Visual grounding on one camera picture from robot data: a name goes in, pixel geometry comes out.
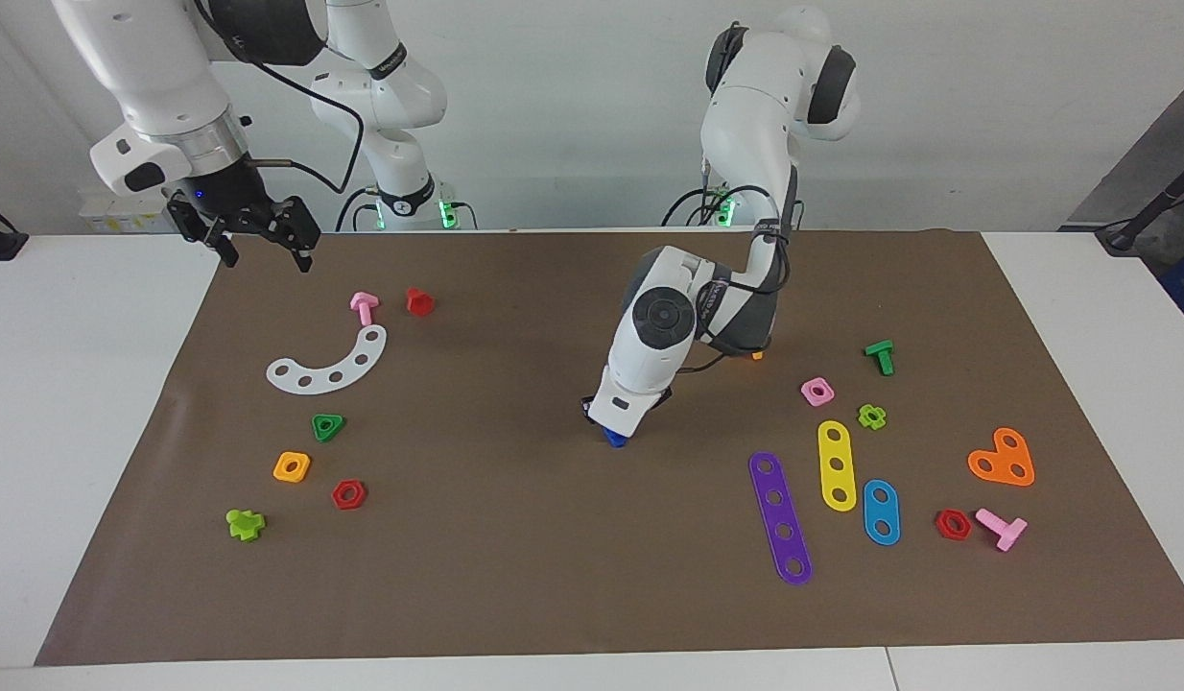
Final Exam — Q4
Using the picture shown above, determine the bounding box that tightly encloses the white box stack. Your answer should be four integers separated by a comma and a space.
79, 192, 176, 234

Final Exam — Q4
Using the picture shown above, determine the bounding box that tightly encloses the white curved five-hole plate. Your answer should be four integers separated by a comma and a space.
266, 324, 389, 395

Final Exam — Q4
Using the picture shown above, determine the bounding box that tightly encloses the brown table mat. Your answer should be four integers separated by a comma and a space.
34, 228, 1184, 667

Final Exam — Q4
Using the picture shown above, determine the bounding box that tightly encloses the purple four-hole strip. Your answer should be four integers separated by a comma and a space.
748, 451, 814, 586

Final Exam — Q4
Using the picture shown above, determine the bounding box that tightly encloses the yellow three-hole strip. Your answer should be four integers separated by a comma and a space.
817, 419, 858, 512

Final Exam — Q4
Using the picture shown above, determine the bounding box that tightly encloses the blue two-hole strip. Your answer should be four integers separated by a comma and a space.
863, 479, 901, 547

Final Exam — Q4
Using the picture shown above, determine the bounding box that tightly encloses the orange heart three-hole plate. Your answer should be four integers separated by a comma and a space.
967, 427, 1036, 488

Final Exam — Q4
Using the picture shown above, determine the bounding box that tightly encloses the black stand with tube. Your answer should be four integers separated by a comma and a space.
1096, 158, 1184, 255

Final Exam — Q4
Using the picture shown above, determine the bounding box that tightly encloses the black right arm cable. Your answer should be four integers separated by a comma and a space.
194, 0, 366, 193

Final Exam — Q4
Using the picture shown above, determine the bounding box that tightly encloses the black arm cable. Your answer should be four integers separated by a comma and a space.
683, 158, 799, 373
194, 0, 366, 193

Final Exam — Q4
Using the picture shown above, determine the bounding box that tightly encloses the black base cable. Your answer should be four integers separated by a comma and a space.
661, 187, 722, 228
336, 187, 377, 231

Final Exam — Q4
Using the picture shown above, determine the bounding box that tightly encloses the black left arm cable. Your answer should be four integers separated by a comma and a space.
683, 158, 799, 373

